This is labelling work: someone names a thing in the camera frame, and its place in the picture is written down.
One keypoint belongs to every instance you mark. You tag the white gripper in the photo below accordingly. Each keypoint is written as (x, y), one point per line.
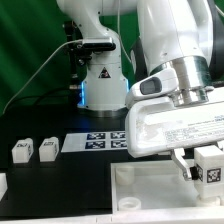
(152, 127)

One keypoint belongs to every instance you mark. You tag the white square tabletop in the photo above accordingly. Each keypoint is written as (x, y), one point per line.
(153, 185)

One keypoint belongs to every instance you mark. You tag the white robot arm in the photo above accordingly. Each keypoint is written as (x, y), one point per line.
(174, 106)

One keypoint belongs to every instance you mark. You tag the paper sheet with AprilTags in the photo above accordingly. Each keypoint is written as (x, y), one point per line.
(94, 141)

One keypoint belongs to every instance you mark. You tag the white obstacle bar left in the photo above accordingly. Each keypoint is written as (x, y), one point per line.
(3, 185)

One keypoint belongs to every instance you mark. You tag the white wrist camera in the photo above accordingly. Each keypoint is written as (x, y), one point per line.
(157, 85)

